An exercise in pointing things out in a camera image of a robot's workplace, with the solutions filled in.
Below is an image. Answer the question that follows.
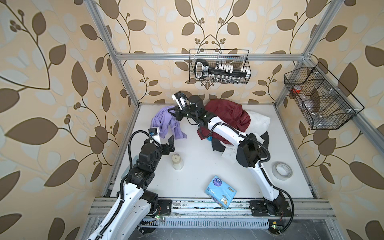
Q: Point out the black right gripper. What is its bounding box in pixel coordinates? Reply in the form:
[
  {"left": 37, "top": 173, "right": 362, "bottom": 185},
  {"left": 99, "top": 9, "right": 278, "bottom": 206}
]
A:
[{"left": 167, "top": 103, "right": 199, "bottom": 121}]

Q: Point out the purple cloth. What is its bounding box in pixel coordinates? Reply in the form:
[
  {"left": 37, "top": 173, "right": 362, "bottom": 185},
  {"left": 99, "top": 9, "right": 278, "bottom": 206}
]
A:
[{"left": 151, "top": 106, "right": 188, "bottom": 140}]

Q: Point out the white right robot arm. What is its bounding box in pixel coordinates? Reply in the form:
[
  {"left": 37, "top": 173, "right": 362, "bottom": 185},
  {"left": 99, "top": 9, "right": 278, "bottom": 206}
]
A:
[{"left": 169, "top": 104, "right": 295, "bottom": 235}]

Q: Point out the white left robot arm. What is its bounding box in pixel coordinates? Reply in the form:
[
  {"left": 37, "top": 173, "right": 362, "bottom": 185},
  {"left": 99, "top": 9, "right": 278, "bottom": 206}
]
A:
[{"left": 89, "top": 128, "right": 175, "bottom": 240}]

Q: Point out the white cloth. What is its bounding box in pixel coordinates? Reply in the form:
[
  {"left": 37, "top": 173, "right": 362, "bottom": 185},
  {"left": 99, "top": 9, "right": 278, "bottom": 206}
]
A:
[{"left": 222, "top": 110, "right": 271, "bottom": 164}]

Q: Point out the translucent plastic bottle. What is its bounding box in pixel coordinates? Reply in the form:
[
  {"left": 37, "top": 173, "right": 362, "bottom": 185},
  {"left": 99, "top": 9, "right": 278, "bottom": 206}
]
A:
[{"left": 172, "top": 154, "right": 184, "bottom": 171}]

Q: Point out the maroon shirt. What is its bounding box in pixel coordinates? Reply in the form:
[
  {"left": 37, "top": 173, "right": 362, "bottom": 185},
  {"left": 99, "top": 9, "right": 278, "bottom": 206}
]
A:
[{"left": 197, "top": 99, "right": 251, "bottom": 146}]

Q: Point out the black socket set holder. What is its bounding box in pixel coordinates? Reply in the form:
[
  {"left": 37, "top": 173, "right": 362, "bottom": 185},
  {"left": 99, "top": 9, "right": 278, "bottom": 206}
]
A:
[{"left": 192, "top": 59, "right": 251, "bottom": 80}]

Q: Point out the blue tissue pack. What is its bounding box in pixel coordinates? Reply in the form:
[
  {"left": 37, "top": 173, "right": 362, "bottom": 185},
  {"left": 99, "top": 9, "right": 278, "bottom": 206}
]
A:
[{"left": 205, "top": 176, "right": 237, "bottom": 210}]

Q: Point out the roll of clear tape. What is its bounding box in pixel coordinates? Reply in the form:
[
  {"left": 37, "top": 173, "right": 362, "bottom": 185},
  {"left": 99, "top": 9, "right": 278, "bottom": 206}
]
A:
[{"left": 272, "top": 162, "right": 293, "bottom": 181}]

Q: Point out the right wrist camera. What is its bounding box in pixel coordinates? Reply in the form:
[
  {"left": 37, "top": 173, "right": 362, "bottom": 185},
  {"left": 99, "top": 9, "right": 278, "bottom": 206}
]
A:
[{"left": 172, "top": 91, "right": 190, "bottom": 113}]

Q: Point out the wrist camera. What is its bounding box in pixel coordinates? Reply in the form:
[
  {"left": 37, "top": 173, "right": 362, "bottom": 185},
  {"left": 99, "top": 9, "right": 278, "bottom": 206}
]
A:
[
  {"left": 149, "top": 128, "right": 161, "bottom": 143},
  {"left": 172, "top": 91, "right": 190, "bottom": 113}
]

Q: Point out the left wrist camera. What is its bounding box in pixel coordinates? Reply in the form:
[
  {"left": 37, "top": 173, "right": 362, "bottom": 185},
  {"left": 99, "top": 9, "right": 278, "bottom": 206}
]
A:
[{"left": 149, "top": 128, "right": 161, "bottom": 143}]

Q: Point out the black wire basket back wall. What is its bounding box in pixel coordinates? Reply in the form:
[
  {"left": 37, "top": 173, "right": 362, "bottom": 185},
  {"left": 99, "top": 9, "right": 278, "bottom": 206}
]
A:
[{"left": 189, "top": 48, "right": 252, "bottom": 85}]

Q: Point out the black wire basket wall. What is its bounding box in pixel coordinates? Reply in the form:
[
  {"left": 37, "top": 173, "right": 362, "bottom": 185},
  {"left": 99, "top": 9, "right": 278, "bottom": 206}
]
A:
[
  {"left": 284, "top": 62, "right": 365, "bottom": 130},
  {"left": 189, "top": 48, "right": 252, "bottom": 85}
]

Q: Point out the black wire basket right wall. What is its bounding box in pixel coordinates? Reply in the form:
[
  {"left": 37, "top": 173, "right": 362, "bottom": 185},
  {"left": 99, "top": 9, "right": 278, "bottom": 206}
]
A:
[{"left": 284, "top": 62, "right": 365, "bottom": 130}]

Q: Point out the aluminium frame post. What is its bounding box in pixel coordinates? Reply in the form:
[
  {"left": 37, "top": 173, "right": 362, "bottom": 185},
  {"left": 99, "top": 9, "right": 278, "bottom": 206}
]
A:
[{"left": 274, "top": 0, "right": 346, "bottom": 109}]

